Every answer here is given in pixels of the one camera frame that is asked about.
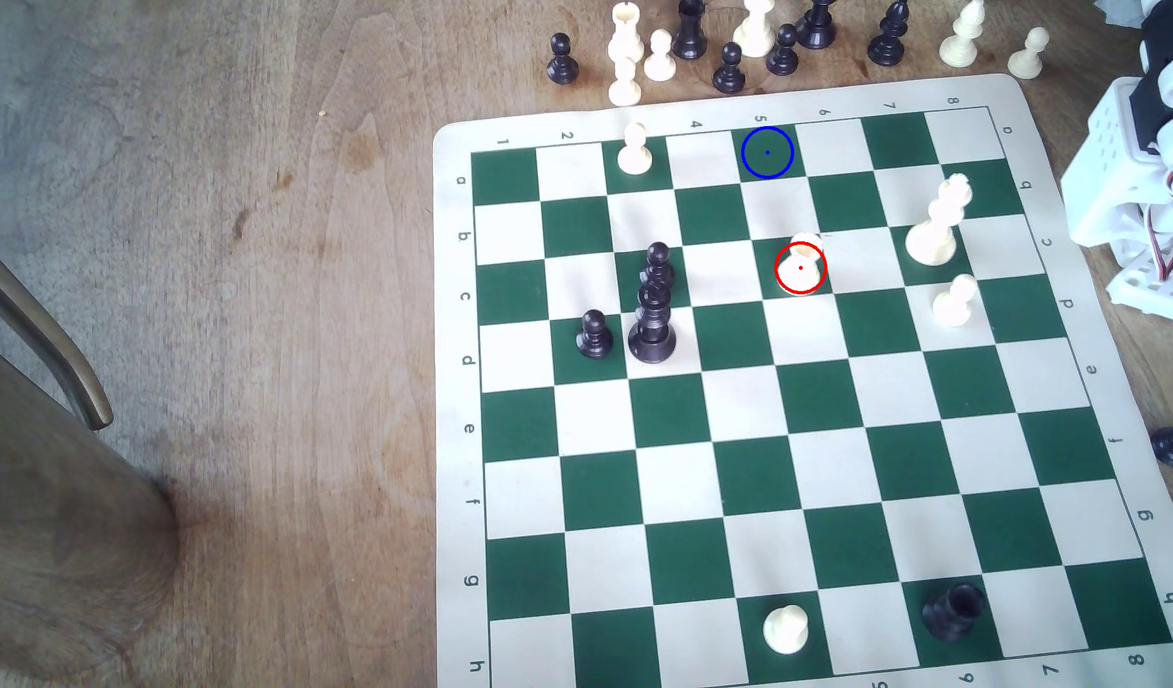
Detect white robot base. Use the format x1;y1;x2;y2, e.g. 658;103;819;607
1059;76;1173;331

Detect black chess pawn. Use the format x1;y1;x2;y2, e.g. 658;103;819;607
711;42;747;95
641;241;678;292
766;24;800;78
576;308;615;361
546;31;580;85

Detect green and white chess mat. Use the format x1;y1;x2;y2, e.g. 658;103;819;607
432;71;1173;688

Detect white chess pawn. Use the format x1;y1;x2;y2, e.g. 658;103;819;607
643;29;678;82
1007;27;1051;80
608;57;643;107
616;121;653;176
932;273;979;329

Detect white chess king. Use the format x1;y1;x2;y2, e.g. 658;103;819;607
608;2;647;66

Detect black chess rook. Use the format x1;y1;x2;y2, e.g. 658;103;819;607
921;583;987;642
671;0;709;61

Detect white chess queen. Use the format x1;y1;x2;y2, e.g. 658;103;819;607
732;0;779;59

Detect tall white chess piece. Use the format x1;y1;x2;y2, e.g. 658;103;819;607
904;173;974;267

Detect black chess king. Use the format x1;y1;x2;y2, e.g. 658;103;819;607
795;0;838;51

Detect black chess bishop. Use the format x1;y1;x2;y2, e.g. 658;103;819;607
867;0;911;68

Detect white chess bishop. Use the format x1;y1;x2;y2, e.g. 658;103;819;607
938;0;987;69

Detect white pawn bottom board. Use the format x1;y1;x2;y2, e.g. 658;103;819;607
763;604;810;657

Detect wooden chair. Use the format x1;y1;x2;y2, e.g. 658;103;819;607
0;234;181;680

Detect red white black servo wires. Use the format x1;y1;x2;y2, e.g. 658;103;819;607
1145;201;1173;288

